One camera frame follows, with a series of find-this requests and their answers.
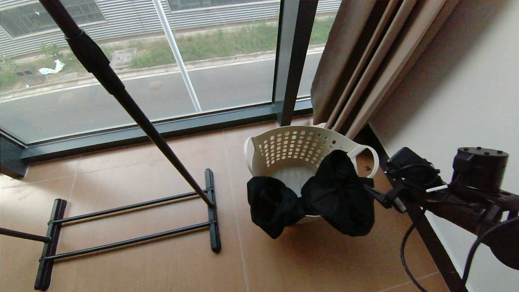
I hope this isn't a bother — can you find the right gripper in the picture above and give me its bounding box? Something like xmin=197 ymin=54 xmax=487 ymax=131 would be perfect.
xmin=364 ymin=178 xmax=436 ymax=214

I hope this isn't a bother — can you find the black garment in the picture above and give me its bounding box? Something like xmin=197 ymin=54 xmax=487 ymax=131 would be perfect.
xmin=301 ymin=149 xmax=376 ymax=237
xmin=247 ymin=176 xmax=307 ymax=240

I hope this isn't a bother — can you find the white laundry basket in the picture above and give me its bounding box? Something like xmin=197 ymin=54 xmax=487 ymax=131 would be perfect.
xmin=243 ymin=123 xmax=380 ymax=223

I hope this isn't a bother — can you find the black clothes rack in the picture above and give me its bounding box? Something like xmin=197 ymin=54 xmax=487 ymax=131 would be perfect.
xmin=0 ymin=0 xmax=222 ymax=292

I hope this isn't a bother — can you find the beige curtain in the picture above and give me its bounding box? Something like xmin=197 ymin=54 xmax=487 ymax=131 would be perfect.
xmin=310 ymin=0 xmax=461 ymax=140

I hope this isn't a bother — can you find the window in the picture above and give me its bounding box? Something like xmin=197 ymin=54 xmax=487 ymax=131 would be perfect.
xmin=0 ymin=0 xmax=343 ymax=179

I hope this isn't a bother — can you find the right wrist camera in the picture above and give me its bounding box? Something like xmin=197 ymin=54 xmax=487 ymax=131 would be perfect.
xmin=385 ymin=147 xmax=444 ymax=188

